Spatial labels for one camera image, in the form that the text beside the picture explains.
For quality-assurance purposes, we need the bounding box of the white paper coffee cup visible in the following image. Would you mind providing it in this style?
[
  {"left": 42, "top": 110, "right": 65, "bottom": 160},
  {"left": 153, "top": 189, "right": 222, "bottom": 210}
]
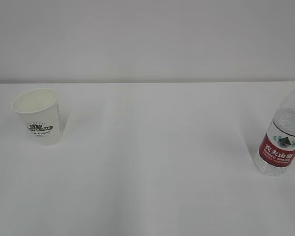
[{"left": 12, "top": 88, "right": 63, "bottom": 146}]

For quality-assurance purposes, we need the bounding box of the clear water bottle red label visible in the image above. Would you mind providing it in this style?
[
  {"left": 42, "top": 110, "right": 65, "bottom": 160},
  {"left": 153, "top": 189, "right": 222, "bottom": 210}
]
[{"left": 253, "top": 90, "right": 295, "bottom": 177}]

